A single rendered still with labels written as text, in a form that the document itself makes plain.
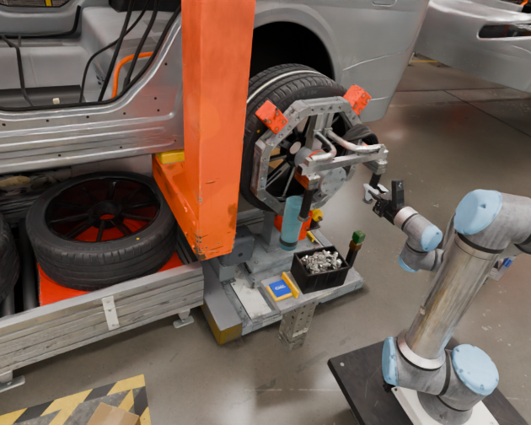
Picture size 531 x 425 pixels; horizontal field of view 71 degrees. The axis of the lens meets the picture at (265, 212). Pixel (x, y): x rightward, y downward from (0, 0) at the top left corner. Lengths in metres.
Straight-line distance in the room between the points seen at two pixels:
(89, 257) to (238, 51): 1.01
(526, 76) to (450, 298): 3.07
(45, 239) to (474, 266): 1.57
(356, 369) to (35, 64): 2.18
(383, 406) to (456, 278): 0.67
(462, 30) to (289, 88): 2.69
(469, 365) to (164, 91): 1.53
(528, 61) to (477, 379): 3.02
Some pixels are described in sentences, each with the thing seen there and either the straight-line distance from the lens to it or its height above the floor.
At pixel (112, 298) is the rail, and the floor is 0.37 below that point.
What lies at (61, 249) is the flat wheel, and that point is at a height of 0.50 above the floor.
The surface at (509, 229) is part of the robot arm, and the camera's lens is 1.03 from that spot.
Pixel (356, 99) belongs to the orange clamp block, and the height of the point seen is 1.13.
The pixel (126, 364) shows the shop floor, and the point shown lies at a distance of 1.92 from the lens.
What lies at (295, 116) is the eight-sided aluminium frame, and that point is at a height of 1.08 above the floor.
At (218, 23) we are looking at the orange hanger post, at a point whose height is 1.42.
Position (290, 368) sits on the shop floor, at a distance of 1.91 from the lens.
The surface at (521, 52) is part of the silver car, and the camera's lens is 3.92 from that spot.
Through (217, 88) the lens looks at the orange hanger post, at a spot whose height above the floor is 1.24.
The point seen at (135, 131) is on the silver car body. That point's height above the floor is 0.87.
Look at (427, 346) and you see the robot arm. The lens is 1.28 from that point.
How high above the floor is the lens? 1.65
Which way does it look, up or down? 38 degrees down
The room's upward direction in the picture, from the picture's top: 9 degrees clockwise
